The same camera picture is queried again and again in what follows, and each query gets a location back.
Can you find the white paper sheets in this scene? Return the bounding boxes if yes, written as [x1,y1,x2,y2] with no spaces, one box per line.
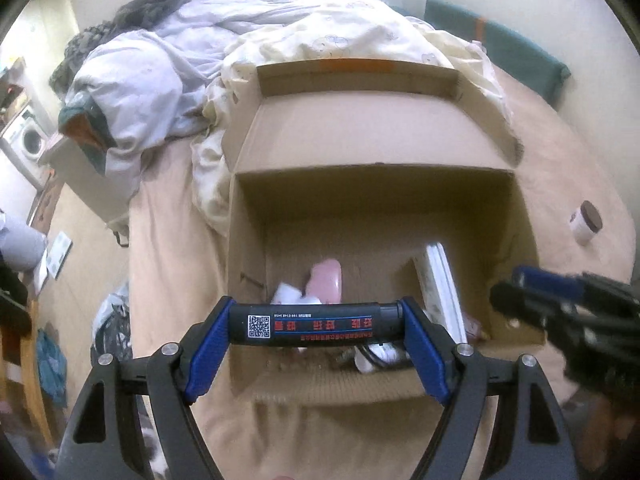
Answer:
[35,231,73,296]

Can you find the black and white plastic bag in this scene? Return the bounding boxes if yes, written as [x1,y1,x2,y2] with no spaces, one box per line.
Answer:
[92,280,133,361]

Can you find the cream printed duvet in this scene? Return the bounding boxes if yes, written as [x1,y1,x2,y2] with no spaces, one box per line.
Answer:
[192,0,512,236]

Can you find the white charger plug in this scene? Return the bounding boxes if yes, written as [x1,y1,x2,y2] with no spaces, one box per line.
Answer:
[272,282,321,306]

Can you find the black lighter with label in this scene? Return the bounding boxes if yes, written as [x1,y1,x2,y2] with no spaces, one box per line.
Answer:
[227,300,405,348]

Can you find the white washing machine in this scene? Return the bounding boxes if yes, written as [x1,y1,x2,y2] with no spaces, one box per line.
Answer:
[0,105,51,191]

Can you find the cardboard box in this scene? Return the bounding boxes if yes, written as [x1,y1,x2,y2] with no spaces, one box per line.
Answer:
[220,58,546,406]

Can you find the white jar with brown lid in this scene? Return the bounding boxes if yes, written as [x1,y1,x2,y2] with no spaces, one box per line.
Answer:
[570,201,603,246]

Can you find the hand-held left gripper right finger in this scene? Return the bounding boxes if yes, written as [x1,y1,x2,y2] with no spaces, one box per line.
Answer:
[398,296,581,480]

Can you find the teal and orange cloth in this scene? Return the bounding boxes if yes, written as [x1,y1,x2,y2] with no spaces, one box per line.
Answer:
[58,95,118,176]

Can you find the dark patterned blanket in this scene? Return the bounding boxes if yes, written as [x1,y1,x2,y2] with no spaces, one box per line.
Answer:
[50,0,188,96]

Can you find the person's right hand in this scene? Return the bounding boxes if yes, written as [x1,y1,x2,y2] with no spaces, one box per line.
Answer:
[580,394,637,461]

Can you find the white remote control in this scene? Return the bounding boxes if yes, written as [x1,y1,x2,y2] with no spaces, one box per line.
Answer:
[412,242,468,346]

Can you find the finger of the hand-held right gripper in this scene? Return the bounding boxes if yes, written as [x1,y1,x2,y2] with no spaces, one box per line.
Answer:
[512,265,603,297]
[490,282,577,332]

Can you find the brown wooden furniture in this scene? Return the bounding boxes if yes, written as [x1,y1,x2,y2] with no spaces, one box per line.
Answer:
[0,300,56,453]

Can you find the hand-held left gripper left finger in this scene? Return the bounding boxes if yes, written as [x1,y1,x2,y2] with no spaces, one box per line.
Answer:
[57,296,237,480]

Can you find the bedside cabinet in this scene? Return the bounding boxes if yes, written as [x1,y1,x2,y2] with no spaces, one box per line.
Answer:
[39,135,132,223]

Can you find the dark cloth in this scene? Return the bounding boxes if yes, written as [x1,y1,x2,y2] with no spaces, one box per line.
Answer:
[0,260,31,333]

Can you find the pale lavender quilt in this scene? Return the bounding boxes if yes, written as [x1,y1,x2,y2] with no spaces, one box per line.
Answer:
[67,0,261,196]

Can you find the teal cushion with orange strap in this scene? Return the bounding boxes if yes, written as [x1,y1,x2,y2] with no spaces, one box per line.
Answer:
[424,0,572,108]

